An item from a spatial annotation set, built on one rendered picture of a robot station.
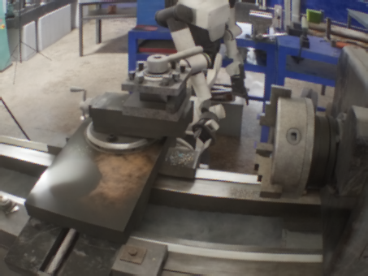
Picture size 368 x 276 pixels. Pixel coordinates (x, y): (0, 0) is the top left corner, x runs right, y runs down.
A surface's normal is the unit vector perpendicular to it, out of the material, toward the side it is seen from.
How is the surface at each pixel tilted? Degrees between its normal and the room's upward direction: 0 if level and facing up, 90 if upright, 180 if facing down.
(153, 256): 0
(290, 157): 67
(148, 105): 0
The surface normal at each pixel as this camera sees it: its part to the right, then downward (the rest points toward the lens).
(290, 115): -0.08, -0.55
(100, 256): 0.01, -0.85
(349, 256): -0.22, 0.51
